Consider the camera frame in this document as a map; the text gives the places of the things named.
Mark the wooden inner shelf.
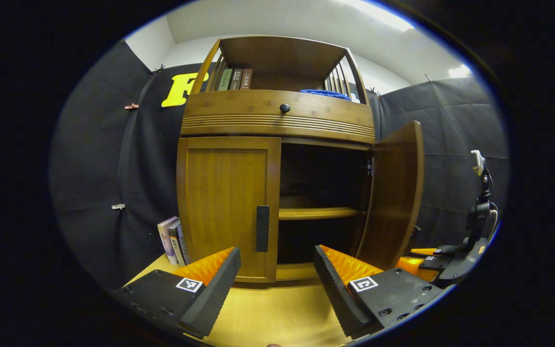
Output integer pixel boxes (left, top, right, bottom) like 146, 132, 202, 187
278, 207, 367, 221

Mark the wooden cabinet door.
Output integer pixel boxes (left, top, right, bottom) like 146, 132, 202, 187
176, 136, 282, 283
356, 120, 425, 270

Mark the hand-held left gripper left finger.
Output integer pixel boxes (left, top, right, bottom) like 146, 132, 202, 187
114, 247, 242, 338

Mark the blue cloth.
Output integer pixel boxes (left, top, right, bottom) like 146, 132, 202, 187
300, 89, 353, 101

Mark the yellow spine book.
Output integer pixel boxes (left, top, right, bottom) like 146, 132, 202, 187
168, 221, 186, 267

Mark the wooden cabinet drawer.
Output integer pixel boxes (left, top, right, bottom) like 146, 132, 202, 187
180, 90, 376, 145

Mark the wooden double-door shoe cabinet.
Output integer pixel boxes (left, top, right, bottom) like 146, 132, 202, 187
176, 35, 377, 284

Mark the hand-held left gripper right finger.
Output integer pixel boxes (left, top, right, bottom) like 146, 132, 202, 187
313, 245, 447, 339

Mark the grey blue book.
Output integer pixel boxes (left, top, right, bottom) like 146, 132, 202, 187
177, 223, 191, 265

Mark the black backdrop cloth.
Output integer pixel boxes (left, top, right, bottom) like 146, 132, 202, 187
50, 40, 509, 290

